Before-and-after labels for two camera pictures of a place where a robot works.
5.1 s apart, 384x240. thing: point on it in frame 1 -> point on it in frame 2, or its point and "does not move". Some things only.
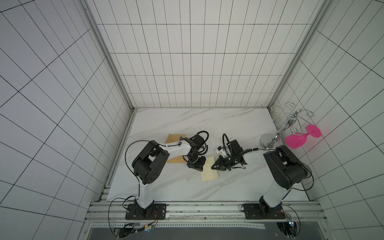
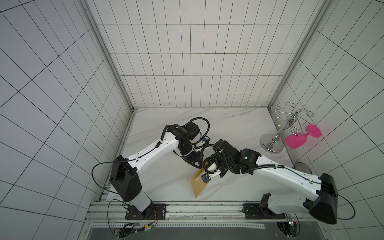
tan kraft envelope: (172, 138) -> (198, 186)
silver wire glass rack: (294, 122) does not move
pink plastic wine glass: (297, 140) does not move
